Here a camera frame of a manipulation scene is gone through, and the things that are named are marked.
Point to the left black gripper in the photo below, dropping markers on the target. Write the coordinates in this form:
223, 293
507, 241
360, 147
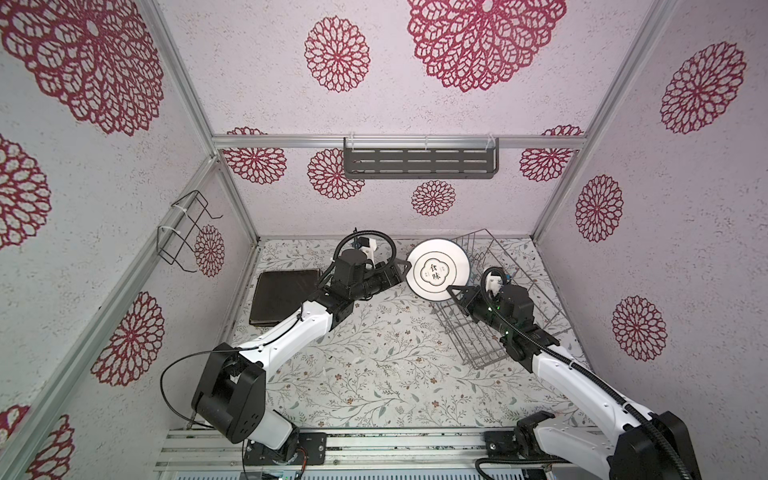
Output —
393, 276

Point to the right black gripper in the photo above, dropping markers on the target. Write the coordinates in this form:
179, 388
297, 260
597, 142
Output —
468, 303

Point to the grey round plate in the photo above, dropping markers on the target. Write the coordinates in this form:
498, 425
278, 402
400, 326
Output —
437, 264

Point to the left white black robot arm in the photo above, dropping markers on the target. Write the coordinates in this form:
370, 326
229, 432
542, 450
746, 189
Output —
231, 394

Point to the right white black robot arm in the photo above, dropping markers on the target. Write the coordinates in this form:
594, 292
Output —
632, 441

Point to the chrome wire dish rack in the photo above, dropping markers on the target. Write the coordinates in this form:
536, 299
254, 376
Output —
477, 344

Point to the grey slotted wall shelf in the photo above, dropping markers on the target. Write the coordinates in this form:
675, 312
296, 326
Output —
425, 163

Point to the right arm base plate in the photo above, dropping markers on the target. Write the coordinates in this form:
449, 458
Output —
504, 445

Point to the aluminium mounting rail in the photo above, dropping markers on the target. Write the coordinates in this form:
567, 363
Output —
347, 448

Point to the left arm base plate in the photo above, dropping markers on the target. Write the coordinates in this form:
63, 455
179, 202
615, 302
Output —
305, 447

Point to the black wire wall basket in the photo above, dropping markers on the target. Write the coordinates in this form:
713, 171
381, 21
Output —
193, 242

